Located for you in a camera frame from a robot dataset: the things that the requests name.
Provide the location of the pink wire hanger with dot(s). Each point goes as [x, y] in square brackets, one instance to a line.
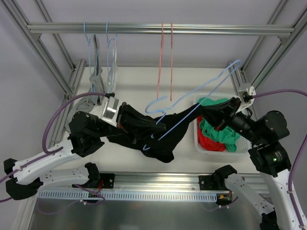
[171, 67]

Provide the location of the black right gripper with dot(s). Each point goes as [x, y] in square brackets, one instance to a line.
[232, 112]

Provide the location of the white slotted cable duct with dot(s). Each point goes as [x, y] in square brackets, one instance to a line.
[130, 195]

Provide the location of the black right arm base bracket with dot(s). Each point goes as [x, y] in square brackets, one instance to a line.
[215, 181]

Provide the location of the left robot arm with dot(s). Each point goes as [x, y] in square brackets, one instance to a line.
[25, 178]

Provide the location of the black tank top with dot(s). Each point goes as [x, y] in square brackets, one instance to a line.
[162, 144]

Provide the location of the aluminium frame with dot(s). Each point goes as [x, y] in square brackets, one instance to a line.
[267, 53]
[34, 79]

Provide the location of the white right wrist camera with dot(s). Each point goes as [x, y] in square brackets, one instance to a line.
[246, 93]

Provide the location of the aluminium frame right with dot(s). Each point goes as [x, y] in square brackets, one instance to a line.
[267, 53]

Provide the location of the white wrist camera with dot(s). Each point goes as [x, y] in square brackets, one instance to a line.
[246, 93]
[107, 111]

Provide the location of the aluminium hanging rail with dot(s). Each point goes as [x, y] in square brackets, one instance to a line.
[160, 28]

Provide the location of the red tank top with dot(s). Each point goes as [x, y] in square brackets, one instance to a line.
[204, 136]

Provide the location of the black left arm base bracket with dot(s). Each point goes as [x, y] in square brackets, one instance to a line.
[103, 179]

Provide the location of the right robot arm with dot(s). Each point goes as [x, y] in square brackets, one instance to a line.
[269, 158]

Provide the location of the grey tank top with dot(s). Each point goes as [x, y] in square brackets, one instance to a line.
[87, 103]

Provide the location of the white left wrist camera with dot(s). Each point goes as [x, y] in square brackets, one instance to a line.
[107, 111]

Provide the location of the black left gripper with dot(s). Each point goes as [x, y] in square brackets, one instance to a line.
[122, 115]

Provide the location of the white tank top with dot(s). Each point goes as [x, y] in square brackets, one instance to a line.
[112, 72]

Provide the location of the white perforated plastic basket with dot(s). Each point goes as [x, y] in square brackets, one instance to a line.
[242, 144]

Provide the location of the aluminium frame left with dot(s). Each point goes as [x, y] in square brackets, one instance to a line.
[34, 79]

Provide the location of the green shirt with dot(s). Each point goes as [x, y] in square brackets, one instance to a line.
[227, 137]

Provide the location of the aluminium front table rail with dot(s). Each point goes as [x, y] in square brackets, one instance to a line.
[157, 182]

